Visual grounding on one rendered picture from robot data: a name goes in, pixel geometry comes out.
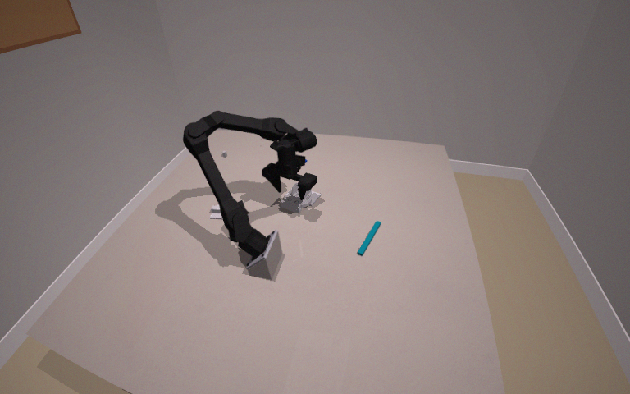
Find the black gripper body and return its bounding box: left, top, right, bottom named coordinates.
left=262, top=156, right=317, bottom=191

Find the teal rectangular bar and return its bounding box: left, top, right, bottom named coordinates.
left=358, top=221, right=381, bottom=256

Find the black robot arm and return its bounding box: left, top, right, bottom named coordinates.
left=183, top=111, right=317, bottom=261

